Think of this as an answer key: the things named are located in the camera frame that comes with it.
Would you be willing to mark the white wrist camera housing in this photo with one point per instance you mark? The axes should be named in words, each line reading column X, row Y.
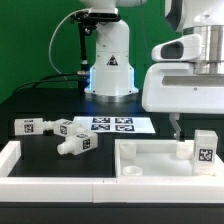
column 185, row 49

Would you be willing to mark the white U-shaped obstacle fence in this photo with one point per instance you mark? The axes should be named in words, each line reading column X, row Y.
column 195, row 189

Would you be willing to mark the white square tabletop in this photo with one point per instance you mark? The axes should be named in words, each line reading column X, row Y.
column 158, row 158

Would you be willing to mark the paper sheet with tags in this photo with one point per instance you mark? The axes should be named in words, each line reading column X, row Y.
column 105, row 124

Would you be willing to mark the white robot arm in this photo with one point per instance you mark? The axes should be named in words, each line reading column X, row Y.
column 112, row 77

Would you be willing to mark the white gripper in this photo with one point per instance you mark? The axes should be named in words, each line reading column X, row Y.
column 174, row 88

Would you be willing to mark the black camera on mount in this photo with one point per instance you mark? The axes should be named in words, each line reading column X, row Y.
column 96, row 15

